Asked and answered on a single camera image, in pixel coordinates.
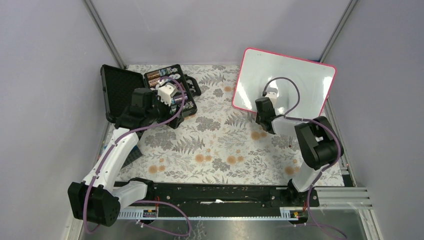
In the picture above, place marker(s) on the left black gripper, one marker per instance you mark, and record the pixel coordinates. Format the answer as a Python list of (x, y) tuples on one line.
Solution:
[(168, 115)]

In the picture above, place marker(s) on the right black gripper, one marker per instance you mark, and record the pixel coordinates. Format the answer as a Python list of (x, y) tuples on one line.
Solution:
[(257, 119)]

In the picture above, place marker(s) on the pink framed whiteboard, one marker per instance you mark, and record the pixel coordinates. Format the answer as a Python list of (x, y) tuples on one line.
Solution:
[(298, 83)]

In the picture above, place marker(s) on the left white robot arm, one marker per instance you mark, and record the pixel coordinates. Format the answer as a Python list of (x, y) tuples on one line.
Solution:
[(94, 199)]

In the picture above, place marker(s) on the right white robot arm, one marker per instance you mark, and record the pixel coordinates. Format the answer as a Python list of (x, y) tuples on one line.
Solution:
[(319, 146)]

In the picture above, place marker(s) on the black poker chip case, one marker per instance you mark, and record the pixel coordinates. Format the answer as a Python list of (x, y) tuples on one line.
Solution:
[(129, 95)]

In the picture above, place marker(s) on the floral patterned table mat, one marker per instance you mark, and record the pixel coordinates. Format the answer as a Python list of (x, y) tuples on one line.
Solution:
[(219, 144)]

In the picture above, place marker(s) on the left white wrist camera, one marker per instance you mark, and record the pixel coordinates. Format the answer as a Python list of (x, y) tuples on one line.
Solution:
[(166, 93)]

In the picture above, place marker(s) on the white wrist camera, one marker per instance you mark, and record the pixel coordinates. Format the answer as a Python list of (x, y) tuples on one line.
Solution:
[(166, 93), (272, 94)]

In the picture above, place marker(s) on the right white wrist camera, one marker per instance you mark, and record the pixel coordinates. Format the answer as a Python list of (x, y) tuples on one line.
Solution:
[(272, 94)]

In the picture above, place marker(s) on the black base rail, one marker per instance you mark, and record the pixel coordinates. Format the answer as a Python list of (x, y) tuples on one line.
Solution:
[(199, 196)]

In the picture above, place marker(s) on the white slotted cable duct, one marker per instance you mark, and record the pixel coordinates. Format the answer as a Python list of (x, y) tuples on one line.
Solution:
[(213, 213)]

